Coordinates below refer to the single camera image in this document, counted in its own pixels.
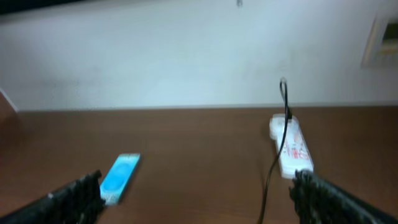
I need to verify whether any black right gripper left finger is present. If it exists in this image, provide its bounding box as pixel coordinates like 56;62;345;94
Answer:
1;170;105;224

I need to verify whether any beige wall socket plate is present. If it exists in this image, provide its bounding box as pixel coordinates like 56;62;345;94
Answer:
361;9;397;68

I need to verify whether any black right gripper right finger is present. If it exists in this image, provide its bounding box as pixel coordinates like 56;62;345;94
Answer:
289;170;397;224

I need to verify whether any black charging cable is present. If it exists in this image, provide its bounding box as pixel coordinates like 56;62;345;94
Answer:
257;77;293;224

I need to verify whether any blue Galaxy smartphone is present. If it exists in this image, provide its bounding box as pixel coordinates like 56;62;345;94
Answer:
99;153;141;206

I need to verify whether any white power strip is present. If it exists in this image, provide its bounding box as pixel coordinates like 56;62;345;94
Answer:
269;114;314;179

